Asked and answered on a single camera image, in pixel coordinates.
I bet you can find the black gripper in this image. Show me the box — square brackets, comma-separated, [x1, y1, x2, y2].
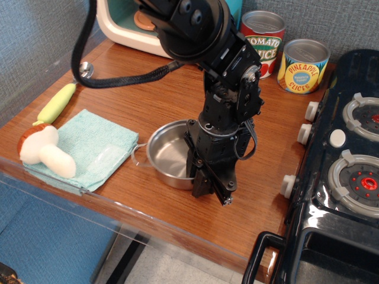
[184, 119, 252, 206]

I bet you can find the black toy stove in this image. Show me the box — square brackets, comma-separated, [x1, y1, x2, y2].
[242, 49, 378, 283]

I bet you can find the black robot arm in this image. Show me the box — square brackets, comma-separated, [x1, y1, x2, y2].
[138, 1, 264, 205]

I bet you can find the pineapple slices can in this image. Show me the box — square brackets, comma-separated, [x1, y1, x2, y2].
[277, 39, 330, 94]

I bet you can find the stainless steel pot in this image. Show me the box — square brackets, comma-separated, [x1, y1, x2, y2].
[131, 120, 194, 191]

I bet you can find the spoon with yellow handle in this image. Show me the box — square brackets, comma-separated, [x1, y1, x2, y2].
[33, 62, 94, 126]

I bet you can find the clear acrylic barrier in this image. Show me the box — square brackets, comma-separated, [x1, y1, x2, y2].
[0, 32, 249, 284]

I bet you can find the black braided cable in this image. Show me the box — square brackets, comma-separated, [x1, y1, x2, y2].
[70, 0, 186, 89]

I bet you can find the teal folded cloth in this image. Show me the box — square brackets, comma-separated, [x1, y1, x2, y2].
[23, 109, 139, 195]

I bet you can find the plush white mushroom toy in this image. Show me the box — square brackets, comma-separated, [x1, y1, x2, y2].
[17, 123, 76, 179]

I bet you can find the tomato sauce can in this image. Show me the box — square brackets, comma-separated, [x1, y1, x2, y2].
[240, 10, 285, 79]

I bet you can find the toy microwave teal cream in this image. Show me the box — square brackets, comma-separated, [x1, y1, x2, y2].
[96, 1, 245, 63]

